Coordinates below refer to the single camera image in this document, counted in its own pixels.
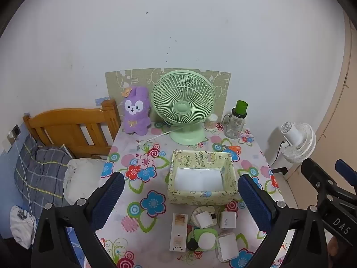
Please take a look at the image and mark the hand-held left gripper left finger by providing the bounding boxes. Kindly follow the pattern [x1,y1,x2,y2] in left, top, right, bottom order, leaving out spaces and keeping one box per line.
[31,171,125,268]

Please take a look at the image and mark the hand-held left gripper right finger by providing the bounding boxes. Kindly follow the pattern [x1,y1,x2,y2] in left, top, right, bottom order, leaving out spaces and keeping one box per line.
[238,174,330,268]

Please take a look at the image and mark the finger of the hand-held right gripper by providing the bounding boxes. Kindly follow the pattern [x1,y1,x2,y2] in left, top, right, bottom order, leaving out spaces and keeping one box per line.
[301,158,342,199]
[335,159,357,193]

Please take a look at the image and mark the small white power adapter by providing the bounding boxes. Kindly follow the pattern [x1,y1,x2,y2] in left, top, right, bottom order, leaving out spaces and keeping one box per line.
[219,211,237,229]

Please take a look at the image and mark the white charger plug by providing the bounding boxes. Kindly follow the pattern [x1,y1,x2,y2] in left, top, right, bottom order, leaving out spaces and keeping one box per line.
[195,211,218,228]

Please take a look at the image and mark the white charger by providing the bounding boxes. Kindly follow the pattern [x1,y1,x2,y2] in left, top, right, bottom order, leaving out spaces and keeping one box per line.
[191,205,215,224]

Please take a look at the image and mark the yellow cartoon print box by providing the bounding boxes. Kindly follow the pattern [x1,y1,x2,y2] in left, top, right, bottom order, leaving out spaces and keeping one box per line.
[167,149,238,205]

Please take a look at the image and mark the white round device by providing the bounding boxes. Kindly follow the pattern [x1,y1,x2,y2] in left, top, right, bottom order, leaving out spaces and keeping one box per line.
[199,233,216,250]

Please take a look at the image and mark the green case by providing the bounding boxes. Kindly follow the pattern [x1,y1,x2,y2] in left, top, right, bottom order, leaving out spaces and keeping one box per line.
[192,227,219,251]

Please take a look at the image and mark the white power strip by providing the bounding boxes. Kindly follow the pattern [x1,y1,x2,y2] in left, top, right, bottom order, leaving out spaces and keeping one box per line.
[169,213,187,252]

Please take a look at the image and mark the white pillow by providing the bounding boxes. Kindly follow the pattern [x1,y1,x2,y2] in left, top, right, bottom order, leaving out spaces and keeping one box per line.
[63,158,106,205]

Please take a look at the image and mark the white floor fan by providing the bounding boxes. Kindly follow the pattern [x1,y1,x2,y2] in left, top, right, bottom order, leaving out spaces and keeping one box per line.
[280,121,317,164]

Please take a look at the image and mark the grey plaid quilt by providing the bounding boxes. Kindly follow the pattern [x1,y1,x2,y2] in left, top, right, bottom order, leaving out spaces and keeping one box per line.
[15,134,74,218]

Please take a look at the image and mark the glass mug with green lid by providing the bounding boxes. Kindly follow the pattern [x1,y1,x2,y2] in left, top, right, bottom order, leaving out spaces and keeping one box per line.
[222,100,249,139]

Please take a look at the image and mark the beige wooden door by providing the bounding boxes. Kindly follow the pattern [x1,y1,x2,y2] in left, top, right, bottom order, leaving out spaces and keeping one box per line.
[284,11,357,199]

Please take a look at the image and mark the purple plush rabbit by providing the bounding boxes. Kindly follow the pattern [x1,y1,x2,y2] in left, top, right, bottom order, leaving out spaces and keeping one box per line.
[122,86,152,135]

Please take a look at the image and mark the wooden bed headboard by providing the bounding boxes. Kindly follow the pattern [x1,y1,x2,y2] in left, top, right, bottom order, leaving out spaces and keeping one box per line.
[23,99,122,159]

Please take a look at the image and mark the cotton swab container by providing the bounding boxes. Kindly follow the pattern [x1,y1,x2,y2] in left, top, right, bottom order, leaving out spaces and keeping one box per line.
[204,114,218,130]

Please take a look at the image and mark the white crumpled cloth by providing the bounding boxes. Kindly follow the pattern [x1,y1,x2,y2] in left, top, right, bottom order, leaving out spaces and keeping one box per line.
[10,205,37,249]

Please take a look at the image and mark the green desk fan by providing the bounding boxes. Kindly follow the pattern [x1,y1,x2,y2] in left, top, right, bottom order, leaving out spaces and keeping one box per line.
[151,71,216,146]

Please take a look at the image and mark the beige cartoon print board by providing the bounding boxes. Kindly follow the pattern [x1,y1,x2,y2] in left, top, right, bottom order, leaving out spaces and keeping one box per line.
[105,67,232,123]

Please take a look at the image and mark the black fan cable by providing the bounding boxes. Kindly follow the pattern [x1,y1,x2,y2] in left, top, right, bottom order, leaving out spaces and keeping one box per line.
[272,141,285,166]

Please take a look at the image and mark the orange handled scissors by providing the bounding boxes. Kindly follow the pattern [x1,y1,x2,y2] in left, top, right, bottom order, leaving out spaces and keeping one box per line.
[222,144,242,155]

